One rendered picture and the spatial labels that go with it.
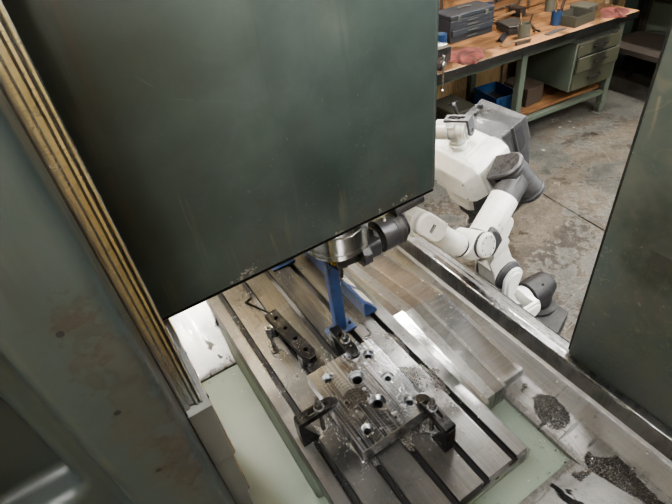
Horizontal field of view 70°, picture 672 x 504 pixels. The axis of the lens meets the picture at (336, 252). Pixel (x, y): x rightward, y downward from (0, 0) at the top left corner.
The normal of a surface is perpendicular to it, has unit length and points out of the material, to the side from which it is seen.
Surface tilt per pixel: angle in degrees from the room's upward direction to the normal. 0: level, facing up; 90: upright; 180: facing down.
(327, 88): 90
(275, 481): 0
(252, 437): 0
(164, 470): 90
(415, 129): 90
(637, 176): 90
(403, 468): 0
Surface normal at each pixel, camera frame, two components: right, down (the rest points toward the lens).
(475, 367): -0.04, -0.69
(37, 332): 0.53, 0.50
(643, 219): -0.84, 0.41
